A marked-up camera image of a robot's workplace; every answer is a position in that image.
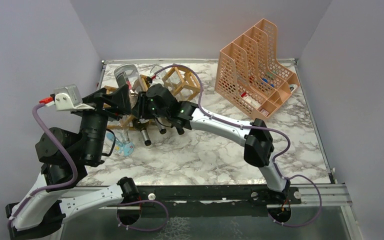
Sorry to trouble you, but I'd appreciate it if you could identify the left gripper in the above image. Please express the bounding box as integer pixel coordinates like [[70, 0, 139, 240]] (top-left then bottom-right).
[[76, 84, 133, 164]]

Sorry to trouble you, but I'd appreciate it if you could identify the clear round glass bottle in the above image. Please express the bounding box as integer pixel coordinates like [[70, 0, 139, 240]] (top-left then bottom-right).
[[113, 64, 140, 97]]

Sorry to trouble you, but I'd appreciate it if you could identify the green wine bottle silver neck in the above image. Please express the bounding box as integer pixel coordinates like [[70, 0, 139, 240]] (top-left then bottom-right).
[[132, 119, 152, 147]]

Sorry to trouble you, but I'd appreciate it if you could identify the wooden wine rack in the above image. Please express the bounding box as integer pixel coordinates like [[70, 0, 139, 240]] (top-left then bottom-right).
[[107, 66, 201, 130]]

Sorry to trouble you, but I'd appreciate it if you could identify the green wine bottle white label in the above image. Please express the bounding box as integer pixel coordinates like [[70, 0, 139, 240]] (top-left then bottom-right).
[[174, 124, 185, 135]]

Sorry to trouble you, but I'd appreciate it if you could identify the clear tall glass bottle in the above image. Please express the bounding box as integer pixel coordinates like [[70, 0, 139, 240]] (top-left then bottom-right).
[[120, 128, 131, 145]]

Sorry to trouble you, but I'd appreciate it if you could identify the dark wine bottle black neck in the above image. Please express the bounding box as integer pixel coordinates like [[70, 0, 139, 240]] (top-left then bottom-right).
[[154, 118, 167, 135]]

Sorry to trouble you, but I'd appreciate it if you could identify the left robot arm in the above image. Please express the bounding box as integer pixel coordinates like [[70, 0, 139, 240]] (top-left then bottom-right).
[[5, 84, 139, 240]]

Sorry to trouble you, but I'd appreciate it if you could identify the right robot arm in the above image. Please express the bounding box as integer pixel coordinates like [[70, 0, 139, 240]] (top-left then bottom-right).
[[132, 84, 290, 204]]

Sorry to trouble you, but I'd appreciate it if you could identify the blue white sticker disc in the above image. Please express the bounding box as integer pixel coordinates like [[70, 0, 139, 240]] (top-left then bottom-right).
[[105, 132, 135, 157]]

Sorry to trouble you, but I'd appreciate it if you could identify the orange plastic file organizer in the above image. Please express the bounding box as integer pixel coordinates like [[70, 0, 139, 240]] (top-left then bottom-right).
[[214, 18, 300, 120]]

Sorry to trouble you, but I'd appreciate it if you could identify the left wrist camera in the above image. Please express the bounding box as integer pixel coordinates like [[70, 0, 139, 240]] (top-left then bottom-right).
[[39, 84, 95, 112]]

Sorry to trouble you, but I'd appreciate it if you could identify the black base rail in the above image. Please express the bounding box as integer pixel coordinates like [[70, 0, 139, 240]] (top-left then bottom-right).
[[116, 184, 302, 221]]

